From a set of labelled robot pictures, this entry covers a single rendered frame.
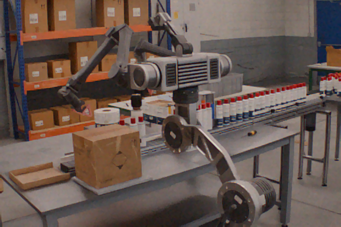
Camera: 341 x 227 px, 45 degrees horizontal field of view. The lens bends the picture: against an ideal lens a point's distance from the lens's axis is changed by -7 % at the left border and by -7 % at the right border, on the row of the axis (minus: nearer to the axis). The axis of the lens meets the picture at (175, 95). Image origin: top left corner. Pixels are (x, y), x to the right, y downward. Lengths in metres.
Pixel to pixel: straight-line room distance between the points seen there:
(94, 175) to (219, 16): 7.61
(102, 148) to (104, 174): 0.15
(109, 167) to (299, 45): 9.30
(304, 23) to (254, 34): 1.45
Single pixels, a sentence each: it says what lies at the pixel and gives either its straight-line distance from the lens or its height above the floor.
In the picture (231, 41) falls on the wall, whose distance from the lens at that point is 9.90.
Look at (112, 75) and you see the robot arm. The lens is 2.22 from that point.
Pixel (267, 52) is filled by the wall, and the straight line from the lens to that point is 10.93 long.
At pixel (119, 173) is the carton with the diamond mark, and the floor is 0.91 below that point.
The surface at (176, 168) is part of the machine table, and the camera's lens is 2.67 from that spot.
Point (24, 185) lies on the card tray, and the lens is 2.50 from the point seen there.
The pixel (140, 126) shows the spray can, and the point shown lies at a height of 1.02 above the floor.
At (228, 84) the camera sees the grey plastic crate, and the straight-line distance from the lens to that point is 5.15.
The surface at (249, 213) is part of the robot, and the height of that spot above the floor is 0.87.
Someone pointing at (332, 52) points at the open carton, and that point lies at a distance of 8.30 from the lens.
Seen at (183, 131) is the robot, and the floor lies 1.16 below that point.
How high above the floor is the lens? 1.73
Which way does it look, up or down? 10 degrees down
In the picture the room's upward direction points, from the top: 2 degrees counter-clockwise
